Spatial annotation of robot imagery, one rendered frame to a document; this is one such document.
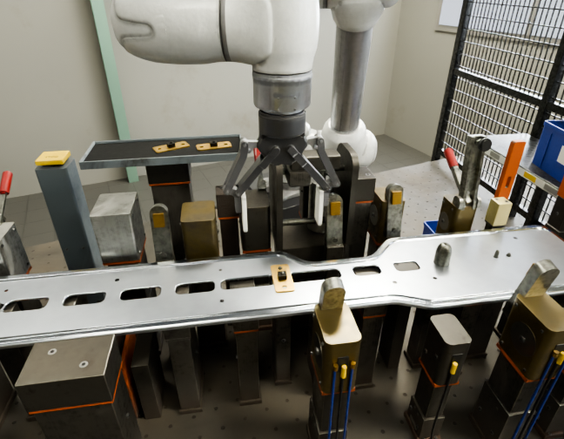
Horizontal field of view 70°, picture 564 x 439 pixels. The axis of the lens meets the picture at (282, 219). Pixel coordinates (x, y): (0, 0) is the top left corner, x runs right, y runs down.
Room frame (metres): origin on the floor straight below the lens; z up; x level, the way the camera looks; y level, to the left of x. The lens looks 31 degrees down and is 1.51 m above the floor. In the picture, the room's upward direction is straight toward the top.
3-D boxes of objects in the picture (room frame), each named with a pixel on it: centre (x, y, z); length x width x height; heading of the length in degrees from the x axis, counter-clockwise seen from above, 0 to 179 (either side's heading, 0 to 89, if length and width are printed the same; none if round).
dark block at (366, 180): (0.88, -0.19, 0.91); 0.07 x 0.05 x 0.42; 9
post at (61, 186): (0.89, 0.54, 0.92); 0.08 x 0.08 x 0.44; 9
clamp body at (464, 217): (0.89, -0.43, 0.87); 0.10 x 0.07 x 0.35; 9
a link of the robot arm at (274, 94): (0.63, 0.00, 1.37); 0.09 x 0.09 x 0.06
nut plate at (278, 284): (0.63, 0.00, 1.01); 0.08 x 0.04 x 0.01; 9
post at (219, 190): (0.83, 0.13, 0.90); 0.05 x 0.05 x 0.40; 9
